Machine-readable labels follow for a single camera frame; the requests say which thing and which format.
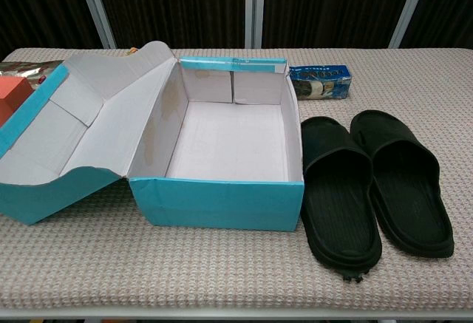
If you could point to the grey aluminium frame post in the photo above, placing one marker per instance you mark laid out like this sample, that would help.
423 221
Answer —
94 5
255 5
411 5

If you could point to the black slipper with side holes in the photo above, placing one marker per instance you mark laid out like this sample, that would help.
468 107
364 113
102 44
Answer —
340 208

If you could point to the dark brown curtain panel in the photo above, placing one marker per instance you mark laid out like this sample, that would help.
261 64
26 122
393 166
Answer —
37 5
325 5
173 5
451 5

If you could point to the light blue shoe box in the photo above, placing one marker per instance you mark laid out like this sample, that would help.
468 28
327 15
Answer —
221 138

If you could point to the beige cloth-covered table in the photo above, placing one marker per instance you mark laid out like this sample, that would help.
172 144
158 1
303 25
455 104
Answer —
221 264

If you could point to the blue printed carton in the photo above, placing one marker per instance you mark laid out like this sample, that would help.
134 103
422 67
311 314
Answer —
325 75

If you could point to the orange cube block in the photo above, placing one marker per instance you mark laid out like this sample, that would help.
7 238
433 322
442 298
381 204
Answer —
11 97

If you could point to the gold foil snack bag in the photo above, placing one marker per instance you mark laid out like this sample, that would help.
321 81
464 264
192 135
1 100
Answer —
33 68

